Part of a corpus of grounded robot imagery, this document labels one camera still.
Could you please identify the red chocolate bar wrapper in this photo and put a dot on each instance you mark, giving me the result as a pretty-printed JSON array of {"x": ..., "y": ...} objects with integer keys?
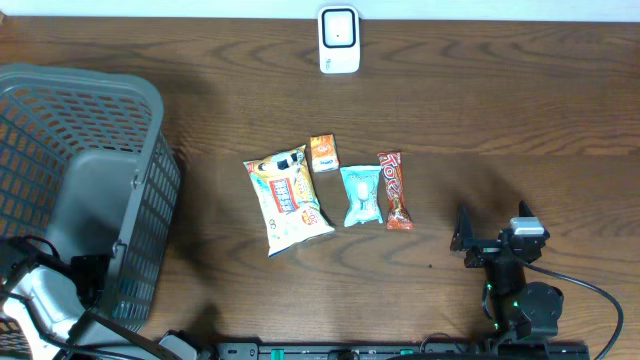
[{"x": 398, "y": 217}]

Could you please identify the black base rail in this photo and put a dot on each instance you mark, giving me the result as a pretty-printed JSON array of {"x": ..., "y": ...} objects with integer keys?
[{"x": 434, "y": 349}]

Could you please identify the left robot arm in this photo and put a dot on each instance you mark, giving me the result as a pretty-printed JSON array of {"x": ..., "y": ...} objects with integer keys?
[{"x": 39, "y": 293}]

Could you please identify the grey plastic basket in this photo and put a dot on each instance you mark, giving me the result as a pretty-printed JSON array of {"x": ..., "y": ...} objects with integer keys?
[{"x": 85, "y": 166}]

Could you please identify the teal snack packet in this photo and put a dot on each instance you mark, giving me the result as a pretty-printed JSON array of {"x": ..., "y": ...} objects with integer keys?
[{"x": 361, "y": 184}]

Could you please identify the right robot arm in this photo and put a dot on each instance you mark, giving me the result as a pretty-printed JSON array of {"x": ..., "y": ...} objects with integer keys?
[{"x": 522, "y": 310}]

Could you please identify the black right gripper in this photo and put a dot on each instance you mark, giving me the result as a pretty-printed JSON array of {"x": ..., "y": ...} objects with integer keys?
[{"x": 463, "y": 240}]

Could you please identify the yellow snack bag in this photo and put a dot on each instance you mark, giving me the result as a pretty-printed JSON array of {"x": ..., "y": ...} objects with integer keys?
[{"x": 287, "y": 198}]

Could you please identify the white barcode scanner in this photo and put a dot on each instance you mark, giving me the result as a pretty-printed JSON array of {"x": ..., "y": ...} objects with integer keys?
[{"x": 339, "y": 39}]

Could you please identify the small orange box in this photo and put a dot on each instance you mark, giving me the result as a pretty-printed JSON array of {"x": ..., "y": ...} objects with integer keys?
[{"x": 324, "y": 153}]

